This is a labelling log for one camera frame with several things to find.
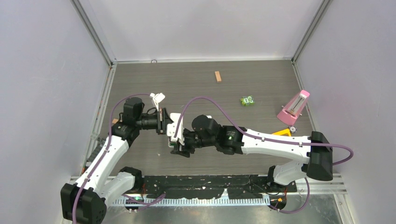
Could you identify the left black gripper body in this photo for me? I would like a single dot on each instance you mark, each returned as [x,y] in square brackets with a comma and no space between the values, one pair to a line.
[161,125]

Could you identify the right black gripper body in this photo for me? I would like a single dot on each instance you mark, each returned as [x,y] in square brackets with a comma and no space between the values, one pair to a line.
[189,137]

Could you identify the large white remote control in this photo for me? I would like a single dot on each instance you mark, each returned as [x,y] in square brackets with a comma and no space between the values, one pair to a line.
[170,144]

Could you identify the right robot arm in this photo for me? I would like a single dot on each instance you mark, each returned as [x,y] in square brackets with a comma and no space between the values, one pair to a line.
[311,156]

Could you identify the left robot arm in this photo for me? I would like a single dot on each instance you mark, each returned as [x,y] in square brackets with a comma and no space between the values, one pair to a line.
[87,199]

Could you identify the green monster cube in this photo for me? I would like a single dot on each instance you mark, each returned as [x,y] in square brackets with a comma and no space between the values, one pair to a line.
[247,100]

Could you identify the small round poker chip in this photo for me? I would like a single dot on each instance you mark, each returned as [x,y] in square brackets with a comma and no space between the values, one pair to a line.
[292,129]

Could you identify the pink metronome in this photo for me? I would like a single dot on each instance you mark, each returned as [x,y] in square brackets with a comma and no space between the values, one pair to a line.
[292,110]

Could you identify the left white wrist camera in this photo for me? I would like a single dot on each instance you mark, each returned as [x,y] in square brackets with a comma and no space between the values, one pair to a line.
[156,99]

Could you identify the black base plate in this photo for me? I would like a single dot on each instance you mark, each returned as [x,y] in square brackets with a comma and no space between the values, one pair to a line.
[212,186]

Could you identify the yellow triangle frame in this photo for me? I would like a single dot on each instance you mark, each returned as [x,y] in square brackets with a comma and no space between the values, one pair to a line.
[284,132]

